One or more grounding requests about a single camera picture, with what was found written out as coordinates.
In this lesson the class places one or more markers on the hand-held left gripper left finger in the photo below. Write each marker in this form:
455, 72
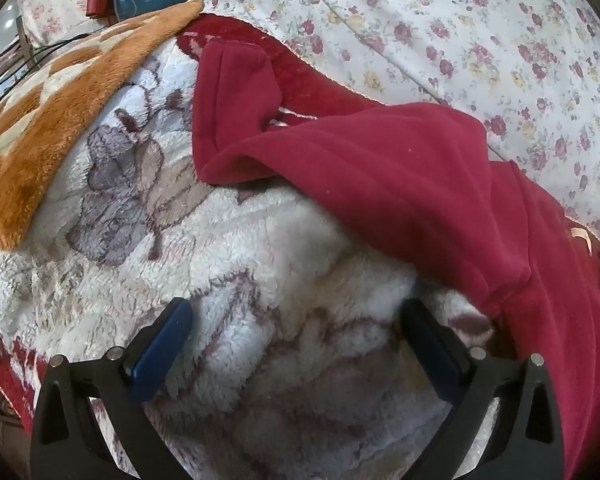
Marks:
162, 350

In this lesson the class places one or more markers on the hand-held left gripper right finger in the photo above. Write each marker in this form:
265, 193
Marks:
432, 355

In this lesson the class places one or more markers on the red fleece garment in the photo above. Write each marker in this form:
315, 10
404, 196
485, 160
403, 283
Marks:
380, 175

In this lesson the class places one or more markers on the white plush blanket red border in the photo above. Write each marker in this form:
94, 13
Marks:
230, 270

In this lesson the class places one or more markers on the orange plush blanket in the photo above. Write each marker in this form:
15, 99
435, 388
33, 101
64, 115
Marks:
55, 110

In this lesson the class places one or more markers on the floral bed sheet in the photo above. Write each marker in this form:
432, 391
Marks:
430, 35

